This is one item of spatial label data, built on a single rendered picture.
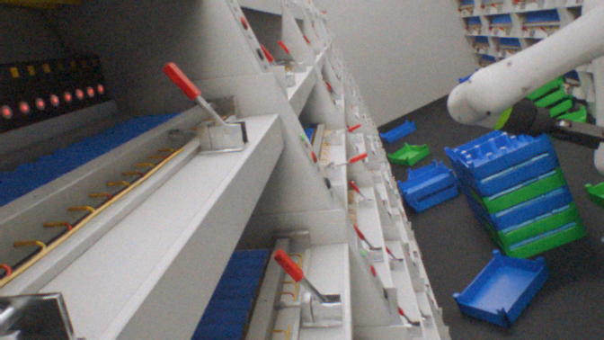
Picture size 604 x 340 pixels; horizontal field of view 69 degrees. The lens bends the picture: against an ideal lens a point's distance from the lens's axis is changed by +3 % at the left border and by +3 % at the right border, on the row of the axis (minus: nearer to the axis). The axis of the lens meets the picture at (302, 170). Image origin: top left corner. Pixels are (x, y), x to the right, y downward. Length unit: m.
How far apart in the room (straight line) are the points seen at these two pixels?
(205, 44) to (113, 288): 0.40
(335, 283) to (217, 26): 0.33
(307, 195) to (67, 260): 0.38
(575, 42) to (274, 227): 0.78
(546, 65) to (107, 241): 0.97
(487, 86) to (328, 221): 0.56
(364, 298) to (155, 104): 0.39
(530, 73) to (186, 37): 0.75
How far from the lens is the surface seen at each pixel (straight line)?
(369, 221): 1.09
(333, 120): 1.25
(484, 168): 1.81
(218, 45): 0.55
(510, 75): 1.04
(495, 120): 1.17
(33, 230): 0.26
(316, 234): 0.59
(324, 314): 0.45
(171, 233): 0.24
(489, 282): 1.94
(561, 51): 1.10
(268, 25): 1.24
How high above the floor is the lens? 1.16
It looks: 14 degrees down
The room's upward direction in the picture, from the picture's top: 28 degrees counter-clockwise
